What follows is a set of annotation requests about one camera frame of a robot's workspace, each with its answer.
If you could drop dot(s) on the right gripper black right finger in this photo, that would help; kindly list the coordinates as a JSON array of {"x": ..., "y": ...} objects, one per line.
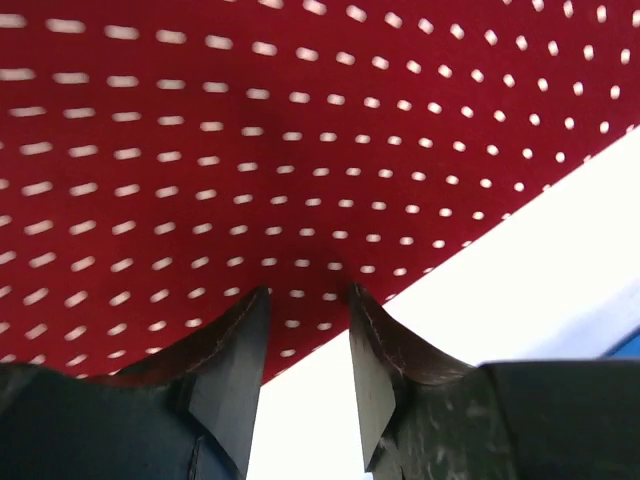
[{"x": 424, "y": 414}]

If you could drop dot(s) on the blue plastic bin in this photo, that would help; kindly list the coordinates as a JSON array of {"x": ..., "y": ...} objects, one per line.
[{"x": 627, "y": 348}]

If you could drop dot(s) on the red polka dot skirt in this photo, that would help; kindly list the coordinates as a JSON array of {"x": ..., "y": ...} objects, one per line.
[{"x": 159, "y": 159}]

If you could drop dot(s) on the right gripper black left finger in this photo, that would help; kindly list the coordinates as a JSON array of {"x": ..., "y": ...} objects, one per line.
[{"x": 185, "y": 412}]

